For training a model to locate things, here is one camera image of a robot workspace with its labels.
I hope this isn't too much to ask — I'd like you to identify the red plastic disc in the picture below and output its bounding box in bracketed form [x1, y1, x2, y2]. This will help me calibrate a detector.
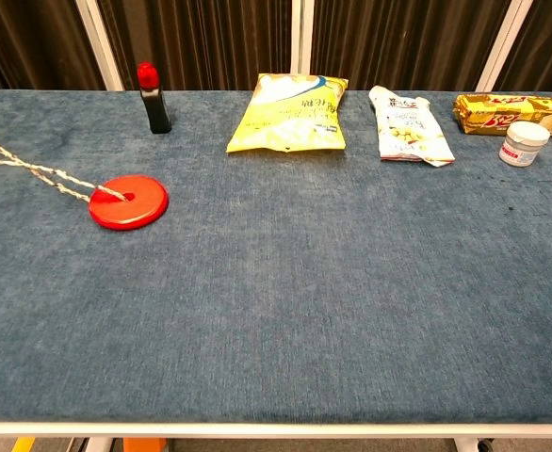
[88, 174, 170, 232]

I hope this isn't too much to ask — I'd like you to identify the braided white rope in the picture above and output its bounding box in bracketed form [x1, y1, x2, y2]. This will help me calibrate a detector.
[0, 128, 129, 204]

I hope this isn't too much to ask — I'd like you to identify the dark bottle with red cap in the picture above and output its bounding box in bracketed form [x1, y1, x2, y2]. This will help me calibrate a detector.
[137, 61, 173, 136]

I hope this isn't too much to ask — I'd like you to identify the blue fabric table cover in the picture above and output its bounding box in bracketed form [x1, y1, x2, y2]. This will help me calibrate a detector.
[0, 89, 552, 425]

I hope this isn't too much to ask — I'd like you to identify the yellow chip bag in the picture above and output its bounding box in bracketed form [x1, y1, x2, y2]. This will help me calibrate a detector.
[225, 73, 349, 154]

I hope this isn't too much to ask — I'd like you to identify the white snack bag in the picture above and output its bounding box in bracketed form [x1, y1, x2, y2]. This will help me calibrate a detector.
[367, 85, 456, 169]

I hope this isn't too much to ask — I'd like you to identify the dark brown curtain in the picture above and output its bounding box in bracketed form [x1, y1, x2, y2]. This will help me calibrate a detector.
[0, 0, 552, 103]

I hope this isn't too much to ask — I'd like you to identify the gold cracker pack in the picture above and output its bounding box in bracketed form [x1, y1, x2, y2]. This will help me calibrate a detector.
[452, 92, 552, 137]

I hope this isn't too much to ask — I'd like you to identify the orange object under table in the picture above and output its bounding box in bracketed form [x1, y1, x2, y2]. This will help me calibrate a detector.
[123, 437, 169, 452]

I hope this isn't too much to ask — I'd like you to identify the small white plastic jar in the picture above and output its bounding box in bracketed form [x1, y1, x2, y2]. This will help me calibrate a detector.
[497, 121, 552, 169]

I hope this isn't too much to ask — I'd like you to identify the white frame post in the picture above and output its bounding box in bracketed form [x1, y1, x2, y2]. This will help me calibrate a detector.
[475, 0, 535, 93]
[74, 0, 125, 92]
[290, 0, 315, 76]

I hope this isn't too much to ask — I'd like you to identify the white table frame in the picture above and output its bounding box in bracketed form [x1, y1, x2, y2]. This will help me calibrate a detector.
[0, 420, 552, 452]

